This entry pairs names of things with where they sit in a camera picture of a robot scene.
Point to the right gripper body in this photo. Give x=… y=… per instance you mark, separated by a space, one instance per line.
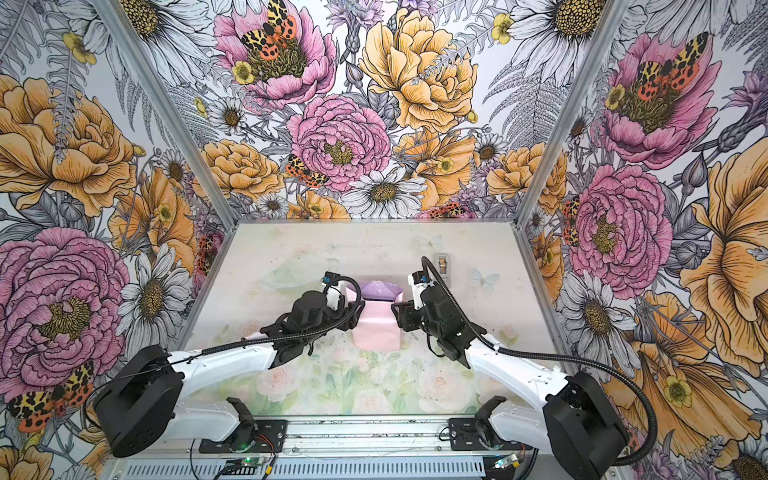
x=417 y=319

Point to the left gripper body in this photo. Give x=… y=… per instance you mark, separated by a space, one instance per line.
x=311 y=335

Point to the purple wrapping paper sheet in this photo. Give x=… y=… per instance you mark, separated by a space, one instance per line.
x=377 y=329

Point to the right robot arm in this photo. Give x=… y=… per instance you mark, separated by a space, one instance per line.
x=566 y=416

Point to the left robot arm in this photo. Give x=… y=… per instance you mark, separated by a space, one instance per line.
x=150 y=401

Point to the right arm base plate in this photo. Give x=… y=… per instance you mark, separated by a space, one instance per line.
x=470 y=434

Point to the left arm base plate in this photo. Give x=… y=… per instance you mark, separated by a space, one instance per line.
x=259 y=436

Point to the aluminium front rail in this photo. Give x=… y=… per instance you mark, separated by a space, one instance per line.
x=353 y=447

